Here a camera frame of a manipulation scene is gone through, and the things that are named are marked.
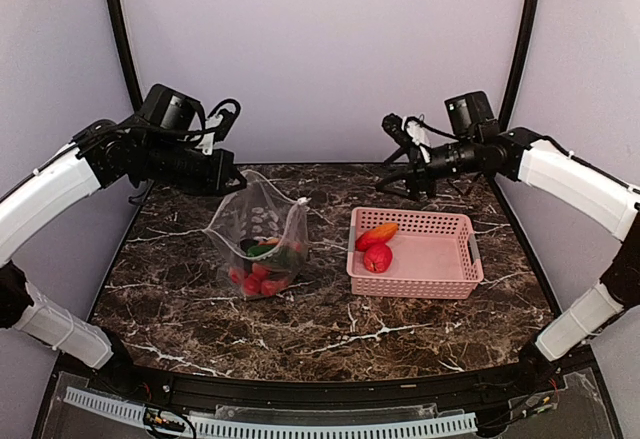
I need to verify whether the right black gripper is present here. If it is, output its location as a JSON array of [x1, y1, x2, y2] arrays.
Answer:
[[375, 134, 480, 200]]

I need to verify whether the clear zip top bag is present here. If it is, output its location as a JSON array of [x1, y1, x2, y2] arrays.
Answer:
[[205, 170, 310, 300]]

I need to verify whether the orange red mango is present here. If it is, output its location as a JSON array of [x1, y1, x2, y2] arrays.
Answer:
[[355, 222, 399, 252]]

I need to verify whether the green bell pepper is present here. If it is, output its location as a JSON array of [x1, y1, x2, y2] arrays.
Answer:
[[247, 244, 276, 257]]

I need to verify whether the green cucumber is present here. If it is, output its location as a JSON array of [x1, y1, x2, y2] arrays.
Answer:
[[259, 246, 305, 269]]

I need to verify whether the red apple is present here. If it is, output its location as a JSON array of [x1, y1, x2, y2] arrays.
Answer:
[[363, 243, 393, 273]]

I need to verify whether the pink plastic basket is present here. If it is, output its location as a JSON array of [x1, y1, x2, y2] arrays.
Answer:
[[346, 207, 484, 300]]

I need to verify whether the red lychee bunch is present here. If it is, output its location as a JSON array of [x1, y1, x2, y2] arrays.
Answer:
[[228, 238, 307, 299]]

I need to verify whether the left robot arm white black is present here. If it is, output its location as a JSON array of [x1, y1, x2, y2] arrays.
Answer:
[[1, 84, 247, 395]]

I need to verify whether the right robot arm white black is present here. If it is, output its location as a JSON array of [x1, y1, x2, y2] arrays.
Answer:
[[376, 91, 639, 393]]

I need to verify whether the left wiring connector board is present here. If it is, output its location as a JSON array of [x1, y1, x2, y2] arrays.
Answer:
[[142, 409, 187, 434]]

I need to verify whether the wiring connector board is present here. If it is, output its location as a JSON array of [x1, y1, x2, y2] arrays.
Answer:
[[518, 389, 559, 418], [142, 409, 187, 434]]

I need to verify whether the right wiring connector board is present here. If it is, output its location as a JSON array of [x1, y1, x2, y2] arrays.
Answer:
[[518, 389, 559, 418]]

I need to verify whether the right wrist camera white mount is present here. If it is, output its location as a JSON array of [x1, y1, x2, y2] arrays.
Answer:
[[382, 114, 432, 164]]

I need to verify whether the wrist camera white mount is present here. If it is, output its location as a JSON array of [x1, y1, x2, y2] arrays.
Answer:
[[196, 108, 236, 156], [382, 114, 432, 164]]

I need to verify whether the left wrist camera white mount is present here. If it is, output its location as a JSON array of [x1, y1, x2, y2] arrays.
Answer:
[[196, 108, 236, 156]]

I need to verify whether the left black camera cable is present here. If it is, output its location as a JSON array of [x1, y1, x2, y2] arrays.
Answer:
[[192, 97, 243, 145]]

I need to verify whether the black front rail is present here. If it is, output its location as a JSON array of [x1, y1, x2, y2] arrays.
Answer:
[[84, 358, 566, 415]]

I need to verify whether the right black frame post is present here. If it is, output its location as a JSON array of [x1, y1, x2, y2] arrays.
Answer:
[[498, 0, 539, 130]]

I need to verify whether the black frame post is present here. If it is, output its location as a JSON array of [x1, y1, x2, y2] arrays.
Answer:
[[498, 0, 539, 130], [106, 0, 143, 110]]

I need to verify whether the left black frame post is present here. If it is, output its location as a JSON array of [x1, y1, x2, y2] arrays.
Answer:
[[106, 0, 143, 110]]

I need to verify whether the white slotted cable duct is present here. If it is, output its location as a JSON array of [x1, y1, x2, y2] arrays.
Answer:
[[63, 386, 477, 438]]

